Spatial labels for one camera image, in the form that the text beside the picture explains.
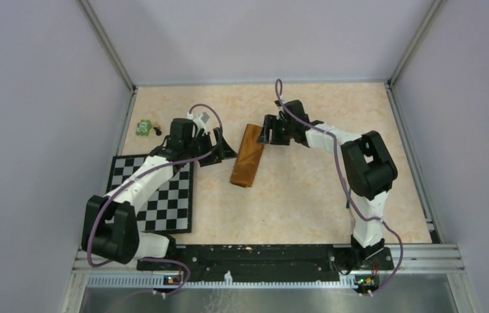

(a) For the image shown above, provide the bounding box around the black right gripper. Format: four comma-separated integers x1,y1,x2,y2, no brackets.
257,115,295,146

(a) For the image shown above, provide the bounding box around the small wooden black-tipped piece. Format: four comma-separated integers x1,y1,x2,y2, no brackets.
153,123,162,136

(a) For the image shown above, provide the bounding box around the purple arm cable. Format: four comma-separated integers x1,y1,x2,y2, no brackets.
274,78,405,297
85,103,224,299

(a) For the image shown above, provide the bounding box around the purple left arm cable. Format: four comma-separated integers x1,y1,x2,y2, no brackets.
85,103,224,299

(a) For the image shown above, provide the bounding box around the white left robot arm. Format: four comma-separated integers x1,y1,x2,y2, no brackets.
80,112,237,270

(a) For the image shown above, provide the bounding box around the brown satin napkin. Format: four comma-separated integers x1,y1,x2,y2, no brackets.
230,124,264,188

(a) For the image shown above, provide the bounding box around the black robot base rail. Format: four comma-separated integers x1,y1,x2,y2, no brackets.
136,245,394,283

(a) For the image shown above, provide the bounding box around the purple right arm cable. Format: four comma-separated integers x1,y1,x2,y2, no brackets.
274,78,405,297

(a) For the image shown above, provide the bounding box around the black white chessboard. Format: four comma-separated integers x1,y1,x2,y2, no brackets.
106,155,194,235

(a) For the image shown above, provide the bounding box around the green toy block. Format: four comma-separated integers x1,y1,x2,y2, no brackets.
135,119,153,136

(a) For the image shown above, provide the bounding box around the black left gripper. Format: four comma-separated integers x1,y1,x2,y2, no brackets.
184,127,237,167

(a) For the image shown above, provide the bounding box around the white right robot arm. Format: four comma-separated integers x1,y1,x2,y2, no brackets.
258,100,398,269

